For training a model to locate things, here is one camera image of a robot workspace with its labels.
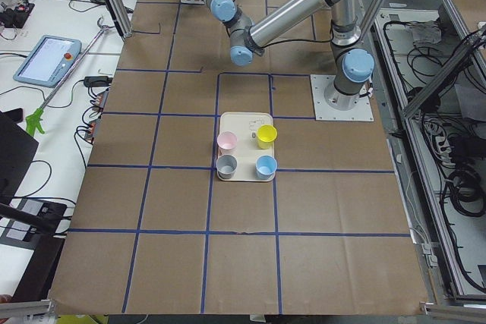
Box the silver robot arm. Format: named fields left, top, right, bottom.
left=203, top=0, right=374, bottom=111

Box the pink plastic cup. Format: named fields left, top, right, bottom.
left=216, top=131, right=238, bottom=155

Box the yellow plastic cup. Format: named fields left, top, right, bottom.
left=257, top=124, right=278, bottom=149

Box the grey plastic cup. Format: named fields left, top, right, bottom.
left=216, top=154, right=238, bottom=180

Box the cream rabbit print tray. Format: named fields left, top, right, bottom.
left=219, top=112, right=275, bottom=182

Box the black power adapter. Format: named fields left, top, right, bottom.
left=83, top=75, right=112, bottom=88

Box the blue teach pendant tablet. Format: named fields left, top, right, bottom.
left=13, top=35, right=82, bottom=88

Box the green handled reacher grabber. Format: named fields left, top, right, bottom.
left=24, top=16, right=115, bottom=135

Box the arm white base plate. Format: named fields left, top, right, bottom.
left=310, top=74, right=374, bottom=122

